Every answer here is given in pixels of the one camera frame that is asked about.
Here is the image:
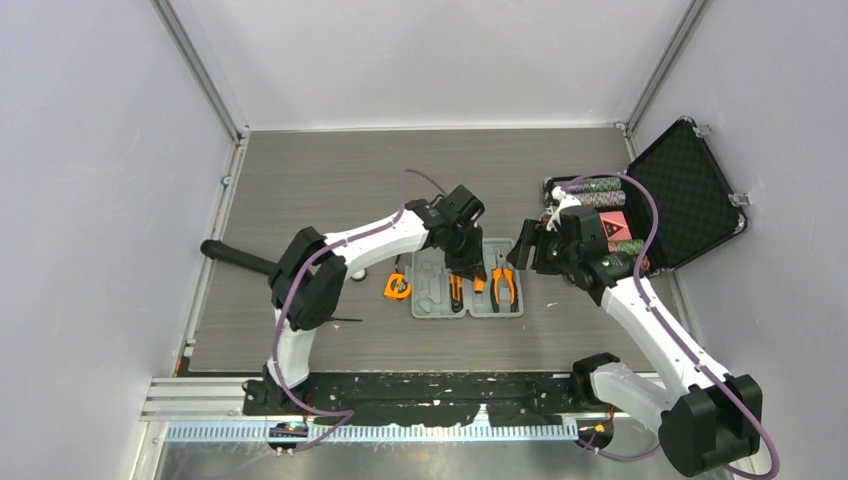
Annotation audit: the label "orange black pliers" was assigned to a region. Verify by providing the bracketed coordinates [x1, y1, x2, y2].
[489, 250, 519, 313]

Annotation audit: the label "black orange-tipped tool handle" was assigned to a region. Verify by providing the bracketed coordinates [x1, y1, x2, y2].
[200, 239, 276, 276]

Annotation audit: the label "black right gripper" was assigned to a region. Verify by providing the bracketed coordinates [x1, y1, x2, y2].
[507, 219, 579, 276]

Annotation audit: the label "black aluminium poker chip case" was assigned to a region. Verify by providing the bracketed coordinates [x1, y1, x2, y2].
[540, 117, 748, 277]

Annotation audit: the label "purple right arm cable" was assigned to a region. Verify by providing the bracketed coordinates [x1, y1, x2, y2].
[563, 172, 782, 480]

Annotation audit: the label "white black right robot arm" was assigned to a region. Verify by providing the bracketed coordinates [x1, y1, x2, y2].
[506, 206, 763, 477]

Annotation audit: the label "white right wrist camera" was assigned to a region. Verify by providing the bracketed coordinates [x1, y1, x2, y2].
[546, 186, 581, 231]

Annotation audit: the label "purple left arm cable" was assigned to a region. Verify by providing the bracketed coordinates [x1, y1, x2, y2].
[268, 168, 448, 452]

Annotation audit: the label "small orange screwdriver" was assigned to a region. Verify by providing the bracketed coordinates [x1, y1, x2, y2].
[472, 277, 486, 295]

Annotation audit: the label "orange tape measure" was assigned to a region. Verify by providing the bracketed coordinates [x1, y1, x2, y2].
[383, 270, 412, 301]

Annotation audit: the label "red card deck with triangle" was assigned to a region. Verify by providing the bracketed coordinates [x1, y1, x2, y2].
[599, 210, 632, 242]

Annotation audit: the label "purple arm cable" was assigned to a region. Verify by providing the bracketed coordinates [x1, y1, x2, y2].
[563, 172, 782, 480]
[268, 168, 448, 452]

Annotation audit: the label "grey plastic tool case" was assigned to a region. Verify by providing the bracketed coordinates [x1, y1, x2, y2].
[405, 248, 524, 320]

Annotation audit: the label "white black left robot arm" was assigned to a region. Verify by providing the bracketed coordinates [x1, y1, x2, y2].
[267, 185, 487, 414]

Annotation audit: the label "orange utility knife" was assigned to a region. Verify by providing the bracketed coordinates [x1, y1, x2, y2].
[449, 273, 464, 313]

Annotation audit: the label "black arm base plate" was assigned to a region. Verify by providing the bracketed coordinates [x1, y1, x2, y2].
[242, 372, 621, 427]

